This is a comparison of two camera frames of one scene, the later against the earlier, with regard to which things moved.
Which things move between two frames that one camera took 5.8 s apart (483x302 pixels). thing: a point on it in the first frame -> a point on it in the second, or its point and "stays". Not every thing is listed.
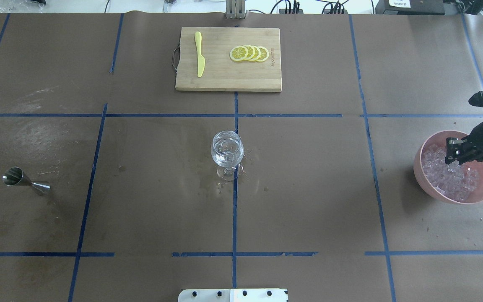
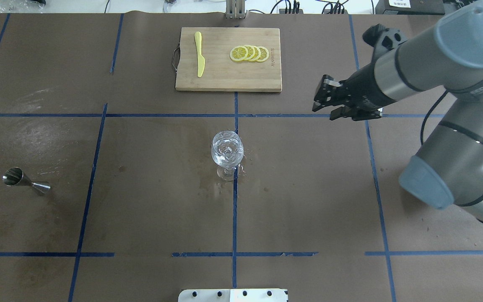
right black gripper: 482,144 -> 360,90
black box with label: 410,7 stays
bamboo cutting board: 229,59 stays
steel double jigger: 13,176 stays
